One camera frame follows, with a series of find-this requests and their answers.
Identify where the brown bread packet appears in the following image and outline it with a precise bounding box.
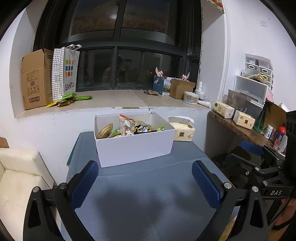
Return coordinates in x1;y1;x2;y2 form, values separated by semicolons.
97;123;114;139

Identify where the large brown cardboard box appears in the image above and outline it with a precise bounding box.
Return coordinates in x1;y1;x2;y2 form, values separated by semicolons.
21;49;55;110

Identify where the person's right hand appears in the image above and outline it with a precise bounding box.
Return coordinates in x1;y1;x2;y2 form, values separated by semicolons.
274;198;296;230

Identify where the dark blue gift box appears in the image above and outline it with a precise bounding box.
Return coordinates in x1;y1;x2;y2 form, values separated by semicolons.
153;75;172;94

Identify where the yellow tissue pack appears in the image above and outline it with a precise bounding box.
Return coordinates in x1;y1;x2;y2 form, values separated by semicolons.
168;116;195;142

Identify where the small grey drawer organizer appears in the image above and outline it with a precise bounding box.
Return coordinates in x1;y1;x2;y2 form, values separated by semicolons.
245;54;275;89

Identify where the white wall conduit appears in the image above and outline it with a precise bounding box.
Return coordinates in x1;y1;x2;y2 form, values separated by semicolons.
222;13;232;101

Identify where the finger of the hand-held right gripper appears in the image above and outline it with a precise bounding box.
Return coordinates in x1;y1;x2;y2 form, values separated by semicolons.
225;152;282;184
240;141;286;163

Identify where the blue grey table cover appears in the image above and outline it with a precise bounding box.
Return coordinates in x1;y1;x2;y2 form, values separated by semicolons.
66;131;234;241

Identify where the brown cardboard sheet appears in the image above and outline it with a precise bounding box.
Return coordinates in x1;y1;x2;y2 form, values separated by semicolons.
264;100;290;131

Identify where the white jar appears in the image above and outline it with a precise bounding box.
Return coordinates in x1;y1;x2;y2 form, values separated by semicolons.
264;124;274;140

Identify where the small brown cardboard box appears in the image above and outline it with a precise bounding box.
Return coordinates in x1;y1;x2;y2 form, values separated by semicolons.
170;79;196;100

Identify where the cotton swab container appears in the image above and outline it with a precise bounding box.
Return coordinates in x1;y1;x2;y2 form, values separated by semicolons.
183;91;200;105

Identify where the brown stone side counter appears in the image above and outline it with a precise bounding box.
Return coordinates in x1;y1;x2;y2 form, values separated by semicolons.
207;111;287;149

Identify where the landscape print box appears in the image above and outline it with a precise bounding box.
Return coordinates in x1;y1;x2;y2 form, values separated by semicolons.
162;77;173;96

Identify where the green spray bottle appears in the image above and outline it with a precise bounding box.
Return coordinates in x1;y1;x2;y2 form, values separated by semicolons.
253;102;273;133

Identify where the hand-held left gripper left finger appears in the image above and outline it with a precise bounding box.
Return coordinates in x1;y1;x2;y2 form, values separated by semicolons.
23;160;99;241

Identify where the cream leather sofa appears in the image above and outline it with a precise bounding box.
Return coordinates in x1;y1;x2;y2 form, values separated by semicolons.
0;148;55;241

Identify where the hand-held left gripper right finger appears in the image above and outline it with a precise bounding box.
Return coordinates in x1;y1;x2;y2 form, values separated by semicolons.
192;160;269;241

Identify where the pile of green sachets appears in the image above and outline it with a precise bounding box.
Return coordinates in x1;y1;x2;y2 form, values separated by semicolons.
45;93;93;108

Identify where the black snack packet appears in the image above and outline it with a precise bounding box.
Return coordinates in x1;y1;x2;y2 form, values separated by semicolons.
134;125;154;134

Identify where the yellow tissue box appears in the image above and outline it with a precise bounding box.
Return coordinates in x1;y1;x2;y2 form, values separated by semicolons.
213;101;235;119
233;110;256;130

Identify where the white paper shopping bag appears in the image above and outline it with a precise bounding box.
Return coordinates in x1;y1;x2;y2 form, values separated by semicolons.
52;44;83;101

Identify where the clear pink bottle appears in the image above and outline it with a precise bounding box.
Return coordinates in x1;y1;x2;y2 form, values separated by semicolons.
273;135;285;151

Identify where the brown white snack packet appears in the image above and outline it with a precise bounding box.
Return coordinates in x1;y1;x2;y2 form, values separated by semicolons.
119;114;135;136

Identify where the white plastic drawer unit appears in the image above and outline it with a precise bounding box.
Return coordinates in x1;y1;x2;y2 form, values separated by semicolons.
233;75;270;105

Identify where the white cardboard box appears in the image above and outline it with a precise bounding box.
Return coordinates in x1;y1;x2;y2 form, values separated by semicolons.
94;111;175;168

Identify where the dark framed panel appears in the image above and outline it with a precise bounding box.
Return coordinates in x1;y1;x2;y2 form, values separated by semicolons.
225;89;264;119

